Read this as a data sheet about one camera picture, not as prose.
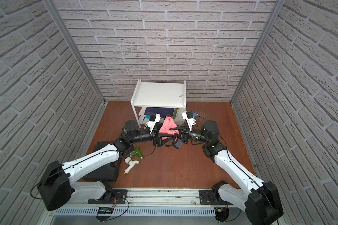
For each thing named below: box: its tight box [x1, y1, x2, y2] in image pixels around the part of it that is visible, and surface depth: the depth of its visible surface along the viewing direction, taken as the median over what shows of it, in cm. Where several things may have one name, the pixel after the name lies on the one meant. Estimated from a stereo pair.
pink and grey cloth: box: [158, 115, 180, 141], surface depth 64 cm
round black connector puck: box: [214, 206, 230, 223], surface depth 72 cm
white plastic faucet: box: [123, 156, 140, 175], surface depth 85 cm
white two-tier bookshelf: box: [130, 78, 187, 127], surface depth 78 cm
